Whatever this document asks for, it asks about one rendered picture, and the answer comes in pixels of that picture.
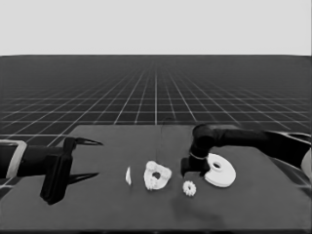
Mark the small loose white gear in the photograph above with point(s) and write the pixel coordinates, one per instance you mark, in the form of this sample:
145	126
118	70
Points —
186	188

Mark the large thick white disc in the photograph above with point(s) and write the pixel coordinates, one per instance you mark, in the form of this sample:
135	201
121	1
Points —
226	175

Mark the white round carrier with pins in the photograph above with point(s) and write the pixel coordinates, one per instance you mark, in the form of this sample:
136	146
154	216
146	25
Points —
161	180

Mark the white gear on carrier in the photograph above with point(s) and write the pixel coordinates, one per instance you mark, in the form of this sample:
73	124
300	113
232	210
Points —
150	165
149	186

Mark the small thin T-shaped piece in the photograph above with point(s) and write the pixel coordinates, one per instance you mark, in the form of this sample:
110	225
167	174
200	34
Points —
128	176

